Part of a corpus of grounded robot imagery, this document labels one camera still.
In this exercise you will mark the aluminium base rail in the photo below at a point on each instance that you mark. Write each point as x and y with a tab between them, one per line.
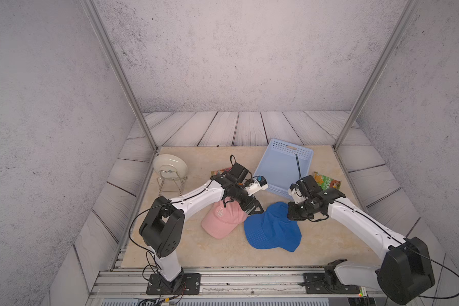
233	286

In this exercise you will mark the aluminium corner post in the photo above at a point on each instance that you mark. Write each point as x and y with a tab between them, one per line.
106	44
394	39

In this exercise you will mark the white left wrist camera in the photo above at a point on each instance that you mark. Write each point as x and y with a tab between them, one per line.
256	184

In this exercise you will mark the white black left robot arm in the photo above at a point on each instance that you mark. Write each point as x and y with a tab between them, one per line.
162	227

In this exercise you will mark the blue baseball cap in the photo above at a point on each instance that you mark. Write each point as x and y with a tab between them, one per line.
272	229

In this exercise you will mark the light blue plastic basket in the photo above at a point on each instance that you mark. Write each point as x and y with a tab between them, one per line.
281	164

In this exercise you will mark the white plate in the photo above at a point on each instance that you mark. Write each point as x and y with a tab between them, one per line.
168	166

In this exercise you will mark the aluminium left corner post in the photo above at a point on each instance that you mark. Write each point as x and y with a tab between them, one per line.
106	44

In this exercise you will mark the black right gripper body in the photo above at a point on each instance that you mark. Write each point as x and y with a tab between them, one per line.
300	211

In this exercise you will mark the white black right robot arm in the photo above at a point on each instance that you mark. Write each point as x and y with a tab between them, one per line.
405	271

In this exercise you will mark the wire plate stand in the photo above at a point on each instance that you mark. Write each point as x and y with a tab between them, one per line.
171	185

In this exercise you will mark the pink baseball cap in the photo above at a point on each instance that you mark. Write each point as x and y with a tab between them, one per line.
223	218

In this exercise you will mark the aluminium right corner post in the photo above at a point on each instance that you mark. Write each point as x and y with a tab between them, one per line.
394	39

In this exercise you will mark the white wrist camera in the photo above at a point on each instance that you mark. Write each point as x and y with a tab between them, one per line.
294	192
256	184

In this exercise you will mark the Fox's fruit candy bag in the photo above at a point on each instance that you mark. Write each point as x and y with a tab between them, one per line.
221	172

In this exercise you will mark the green corn chips bag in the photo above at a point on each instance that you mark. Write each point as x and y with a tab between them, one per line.
326	182

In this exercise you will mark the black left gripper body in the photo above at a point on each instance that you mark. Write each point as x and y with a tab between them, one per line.
245	201

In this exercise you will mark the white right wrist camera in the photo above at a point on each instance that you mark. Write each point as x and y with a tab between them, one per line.
294	192

